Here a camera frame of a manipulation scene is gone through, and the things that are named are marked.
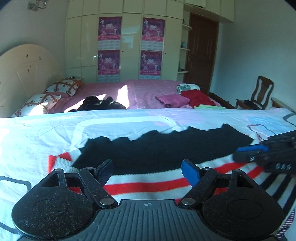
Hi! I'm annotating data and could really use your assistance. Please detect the striped knit sweater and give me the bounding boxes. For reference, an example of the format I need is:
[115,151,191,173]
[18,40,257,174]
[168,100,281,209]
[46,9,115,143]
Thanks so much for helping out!
[48,124,295,240]

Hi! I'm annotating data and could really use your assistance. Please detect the black clothes pile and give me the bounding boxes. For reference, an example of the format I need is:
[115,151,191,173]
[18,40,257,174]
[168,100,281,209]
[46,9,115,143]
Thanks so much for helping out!
[67,96,126,113]

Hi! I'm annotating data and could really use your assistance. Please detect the dark wooden chair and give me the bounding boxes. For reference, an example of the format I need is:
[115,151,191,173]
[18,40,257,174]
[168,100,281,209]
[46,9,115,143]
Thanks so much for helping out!
[235,76,274,110]

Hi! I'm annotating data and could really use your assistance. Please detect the light green folded cloth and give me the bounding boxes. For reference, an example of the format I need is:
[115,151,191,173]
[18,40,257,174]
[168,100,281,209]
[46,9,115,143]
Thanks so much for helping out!
[194,104,226,109]

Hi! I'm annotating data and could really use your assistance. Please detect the red folded cloth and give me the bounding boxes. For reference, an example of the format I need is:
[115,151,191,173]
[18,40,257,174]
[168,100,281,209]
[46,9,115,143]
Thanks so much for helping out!
[181,89,221,108]

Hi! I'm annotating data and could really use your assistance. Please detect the light blue patterned bedsheet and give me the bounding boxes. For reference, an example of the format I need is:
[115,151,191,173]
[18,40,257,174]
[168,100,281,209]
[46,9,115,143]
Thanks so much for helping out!
[1,108,295,240]

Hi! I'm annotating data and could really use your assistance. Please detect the magenta folded cloth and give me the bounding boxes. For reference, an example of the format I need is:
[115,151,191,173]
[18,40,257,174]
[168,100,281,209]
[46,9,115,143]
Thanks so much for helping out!
[155,94,190,108]

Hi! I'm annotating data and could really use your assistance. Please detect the white patterned folded cloth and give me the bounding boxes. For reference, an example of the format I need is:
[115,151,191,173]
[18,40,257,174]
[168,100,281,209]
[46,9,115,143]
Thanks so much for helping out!
[176,84,200,94]

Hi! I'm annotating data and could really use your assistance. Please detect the near patterned pillow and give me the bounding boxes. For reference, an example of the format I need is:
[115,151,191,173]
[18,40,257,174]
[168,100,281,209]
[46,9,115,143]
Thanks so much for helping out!
[11,93,61,118]

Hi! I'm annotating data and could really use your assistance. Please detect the patterned pillow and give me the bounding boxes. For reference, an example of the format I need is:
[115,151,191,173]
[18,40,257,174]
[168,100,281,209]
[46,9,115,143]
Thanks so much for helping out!
[45,79,85,96]
[11,93,61,118]

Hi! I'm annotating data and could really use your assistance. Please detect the far patterned pillow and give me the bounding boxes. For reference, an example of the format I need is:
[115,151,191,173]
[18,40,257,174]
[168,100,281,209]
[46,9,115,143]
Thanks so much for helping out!
[45,79,85,96]

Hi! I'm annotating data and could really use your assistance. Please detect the pink bedspread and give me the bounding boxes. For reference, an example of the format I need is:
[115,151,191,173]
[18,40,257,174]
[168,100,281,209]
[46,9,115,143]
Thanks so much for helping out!
[49,80,191,113]

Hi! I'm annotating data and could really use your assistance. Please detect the dark wooden door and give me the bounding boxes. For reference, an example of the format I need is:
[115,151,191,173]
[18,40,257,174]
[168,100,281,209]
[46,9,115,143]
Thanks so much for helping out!
[184,14,219,94]

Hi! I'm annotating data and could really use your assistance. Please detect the lower right purple poster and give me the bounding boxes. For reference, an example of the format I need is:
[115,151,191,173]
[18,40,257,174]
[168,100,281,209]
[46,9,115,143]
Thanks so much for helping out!
[139,51,163,79]

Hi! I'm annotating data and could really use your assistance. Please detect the purple poster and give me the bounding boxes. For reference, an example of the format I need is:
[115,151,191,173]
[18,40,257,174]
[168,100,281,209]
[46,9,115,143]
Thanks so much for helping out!
[98,16,122,41]
[139,51,163,79]
[98,50,120,76]
[142,17,165,42]

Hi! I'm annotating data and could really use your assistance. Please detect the cream headboard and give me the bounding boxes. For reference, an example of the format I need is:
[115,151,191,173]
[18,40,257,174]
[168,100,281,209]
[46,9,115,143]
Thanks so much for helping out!
[0,44,64,118]

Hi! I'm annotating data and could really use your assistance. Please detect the upper right purple poster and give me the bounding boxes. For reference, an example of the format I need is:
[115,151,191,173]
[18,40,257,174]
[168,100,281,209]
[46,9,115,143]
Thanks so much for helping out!
[142,17,165,42]

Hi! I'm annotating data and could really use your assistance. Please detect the lower left purple poster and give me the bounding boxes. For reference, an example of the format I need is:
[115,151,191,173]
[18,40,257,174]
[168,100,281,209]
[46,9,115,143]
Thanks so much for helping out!
[98,50,120,76]

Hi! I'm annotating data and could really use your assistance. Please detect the cream wardrobe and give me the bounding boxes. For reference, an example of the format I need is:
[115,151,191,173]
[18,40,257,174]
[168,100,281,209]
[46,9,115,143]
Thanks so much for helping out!
[66,1,235,83]

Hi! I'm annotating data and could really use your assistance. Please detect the upper left purple poster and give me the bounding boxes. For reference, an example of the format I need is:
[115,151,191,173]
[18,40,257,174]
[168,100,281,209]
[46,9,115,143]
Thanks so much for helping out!
[98,16,122,41]

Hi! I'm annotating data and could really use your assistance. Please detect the corner wall shelves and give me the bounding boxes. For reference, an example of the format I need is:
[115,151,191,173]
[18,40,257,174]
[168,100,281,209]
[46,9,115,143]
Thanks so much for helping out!
[177,11,192,82]

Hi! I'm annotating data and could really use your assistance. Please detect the wall lamp fixture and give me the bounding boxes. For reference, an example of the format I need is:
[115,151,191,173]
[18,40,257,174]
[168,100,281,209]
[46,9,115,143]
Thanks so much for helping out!
[27,0,48,11]

